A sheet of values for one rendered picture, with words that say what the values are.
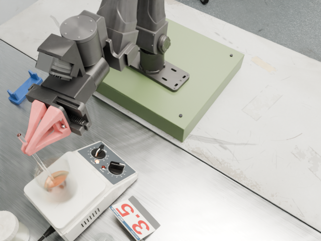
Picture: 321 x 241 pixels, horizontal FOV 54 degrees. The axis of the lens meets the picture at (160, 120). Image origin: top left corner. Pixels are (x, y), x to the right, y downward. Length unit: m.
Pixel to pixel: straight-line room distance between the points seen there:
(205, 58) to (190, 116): 0.20
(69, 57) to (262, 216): 0.51
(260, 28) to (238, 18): 0.19
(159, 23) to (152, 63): 0.12
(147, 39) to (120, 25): 0.15
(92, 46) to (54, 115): 0.12
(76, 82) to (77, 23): 0.09
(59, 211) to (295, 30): 2.30
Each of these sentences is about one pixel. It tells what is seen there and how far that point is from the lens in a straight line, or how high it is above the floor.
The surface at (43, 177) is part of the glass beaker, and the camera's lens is 0.63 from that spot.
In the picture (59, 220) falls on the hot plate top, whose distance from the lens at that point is 0.64.
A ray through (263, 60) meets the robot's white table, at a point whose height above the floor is 0.90.
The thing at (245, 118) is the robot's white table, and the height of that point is 0.90.
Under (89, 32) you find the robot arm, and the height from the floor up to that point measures 1.25.
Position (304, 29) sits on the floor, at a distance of 2.70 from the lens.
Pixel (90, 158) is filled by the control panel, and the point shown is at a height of 0.96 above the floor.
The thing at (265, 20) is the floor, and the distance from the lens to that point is 2.68.
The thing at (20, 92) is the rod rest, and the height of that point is 0.91.
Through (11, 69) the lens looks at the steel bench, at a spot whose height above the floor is 0.90.
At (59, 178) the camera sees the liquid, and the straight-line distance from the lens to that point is 0.64.
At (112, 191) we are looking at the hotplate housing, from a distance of 0.67.
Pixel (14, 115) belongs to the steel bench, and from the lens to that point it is 0.91.
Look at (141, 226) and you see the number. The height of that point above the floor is 0.92.
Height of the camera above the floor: 1.57
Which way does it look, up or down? 55 degrees down
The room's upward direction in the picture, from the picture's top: straight up
